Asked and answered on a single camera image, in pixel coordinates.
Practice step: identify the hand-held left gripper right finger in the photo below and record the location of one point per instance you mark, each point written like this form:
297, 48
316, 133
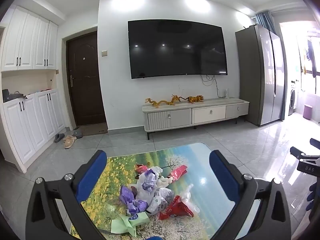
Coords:
220, 172

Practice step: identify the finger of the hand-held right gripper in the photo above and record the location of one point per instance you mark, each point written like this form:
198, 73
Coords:
296, 151
315, 142

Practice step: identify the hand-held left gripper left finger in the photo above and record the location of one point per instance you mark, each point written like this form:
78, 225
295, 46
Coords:
92, 177

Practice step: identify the clear plastic wrapper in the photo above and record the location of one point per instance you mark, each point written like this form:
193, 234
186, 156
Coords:
188, 197

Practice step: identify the purple wrapper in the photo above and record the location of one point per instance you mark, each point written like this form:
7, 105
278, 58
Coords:
149, 181
128, 197

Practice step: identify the small red wrapper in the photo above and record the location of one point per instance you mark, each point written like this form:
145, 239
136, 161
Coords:
141, 168

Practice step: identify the white plastic bag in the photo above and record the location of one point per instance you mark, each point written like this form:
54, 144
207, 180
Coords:
143, 192

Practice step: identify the white tissue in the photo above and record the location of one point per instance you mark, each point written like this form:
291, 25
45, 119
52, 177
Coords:
163, 181

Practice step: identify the green paper packet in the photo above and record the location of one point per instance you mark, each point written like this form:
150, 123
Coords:
127, 226

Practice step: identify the person's right hand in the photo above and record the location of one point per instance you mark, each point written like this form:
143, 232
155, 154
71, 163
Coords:
313, 195

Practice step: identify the purple stool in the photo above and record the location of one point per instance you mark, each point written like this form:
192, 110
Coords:
307, 112

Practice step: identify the beige slipper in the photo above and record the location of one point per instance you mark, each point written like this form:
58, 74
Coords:
68, 144
69, 138

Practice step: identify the grey slipper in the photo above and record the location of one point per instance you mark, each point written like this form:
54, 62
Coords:
77, 133
59, 138

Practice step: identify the brown doormat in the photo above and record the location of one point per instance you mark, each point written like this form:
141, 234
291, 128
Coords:
92, 129

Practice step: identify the white washing machine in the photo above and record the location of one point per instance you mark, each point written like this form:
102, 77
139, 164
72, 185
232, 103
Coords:
293, 97

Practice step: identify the white television cabinet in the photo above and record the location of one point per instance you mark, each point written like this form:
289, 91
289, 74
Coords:
170, 117

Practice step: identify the white floor cabinets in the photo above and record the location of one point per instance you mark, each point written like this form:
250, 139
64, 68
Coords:
37, 125

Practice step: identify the golden tiger figurine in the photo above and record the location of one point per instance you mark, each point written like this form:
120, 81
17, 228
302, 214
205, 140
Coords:
195, 99

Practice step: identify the white power strip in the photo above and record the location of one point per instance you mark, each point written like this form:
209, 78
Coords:
226, 93

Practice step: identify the yellow hanging garment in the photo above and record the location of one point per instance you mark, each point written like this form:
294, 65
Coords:
304, 62

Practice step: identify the grey double door refrigerator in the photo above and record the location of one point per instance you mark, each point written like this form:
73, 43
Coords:
252, 80

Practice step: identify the dark hanging garment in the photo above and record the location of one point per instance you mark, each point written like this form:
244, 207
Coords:
312, 55

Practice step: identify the golden dragon figurine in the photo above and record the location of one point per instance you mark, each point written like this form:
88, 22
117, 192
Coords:
160, 103

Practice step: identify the dark brown entrance door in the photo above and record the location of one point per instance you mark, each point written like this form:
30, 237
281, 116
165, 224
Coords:
86, 80

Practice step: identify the dark bag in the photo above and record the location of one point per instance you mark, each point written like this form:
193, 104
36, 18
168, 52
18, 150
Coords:
10, 96

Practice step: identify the blue curtain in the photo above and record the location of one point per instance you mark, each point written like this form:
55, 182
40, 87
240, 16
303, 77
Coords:
266, 21

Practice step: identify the beige wall switch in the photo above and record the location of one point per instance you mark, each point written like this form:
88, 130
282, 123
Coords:
104, 53

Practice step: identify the black wall television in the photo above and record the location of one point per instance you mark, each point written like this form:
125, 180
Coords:
175, 50

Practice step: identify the white wall cabinets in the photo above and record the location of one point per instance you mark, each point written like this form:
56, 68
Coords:
27, 40

